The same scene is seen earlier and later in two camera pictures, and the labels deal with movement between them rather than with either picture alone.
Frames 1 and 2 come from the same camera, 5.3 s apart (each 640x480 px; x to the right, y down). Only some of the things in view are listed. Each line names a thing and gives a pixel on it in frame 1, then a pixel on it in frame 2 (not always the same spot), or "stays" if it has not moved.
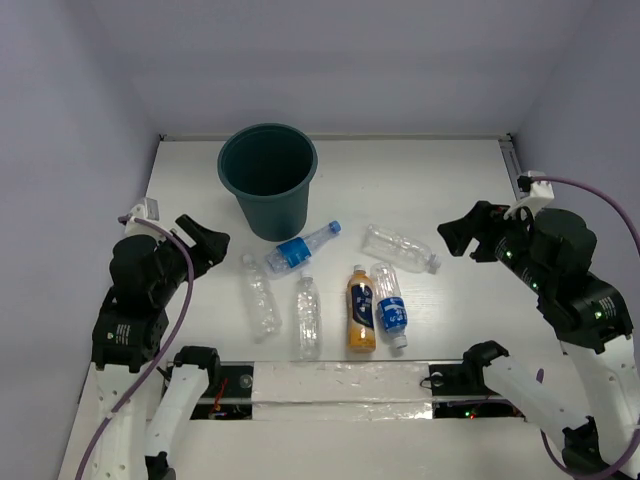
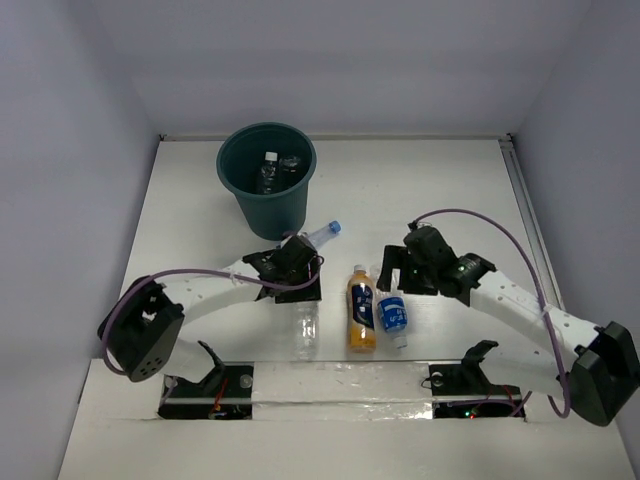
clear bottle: [398, 250] to [288, 171]
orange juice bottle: [360, 293] stays
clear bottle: [308, 318] stays
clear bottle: [265, 318] to [269, 173]
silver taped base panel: [341, 391] stays
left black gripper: [185, 248] to [302, 282]
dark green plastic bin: [269, 167] stays
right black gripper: [481, 221] to [399, 256]
